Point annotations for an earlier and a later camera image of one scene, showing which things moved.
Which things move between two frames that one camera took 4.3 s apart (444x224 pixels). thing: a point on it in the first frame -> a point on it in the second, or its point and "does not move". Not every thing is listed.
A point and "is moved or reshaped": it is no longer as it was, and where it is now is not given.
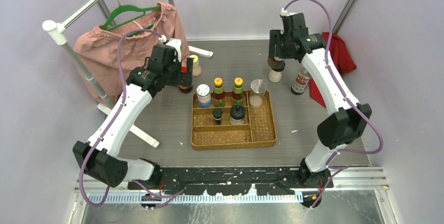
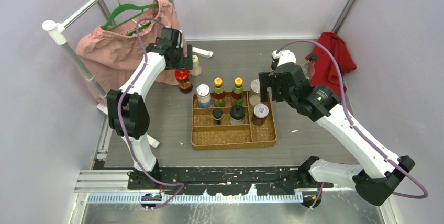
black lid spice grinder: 237,114 does not move
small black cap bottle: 217,114 does not move
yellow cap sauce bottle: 237,94 does not move
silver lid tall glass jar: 258,90 does not move
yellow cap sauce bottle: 219,97 does not move
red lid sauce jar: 185,89 does not move
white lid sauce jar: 276,64 is moved or reshaped
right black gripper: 275,36 -> 268,79
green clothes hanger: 106,21 -> 140,28
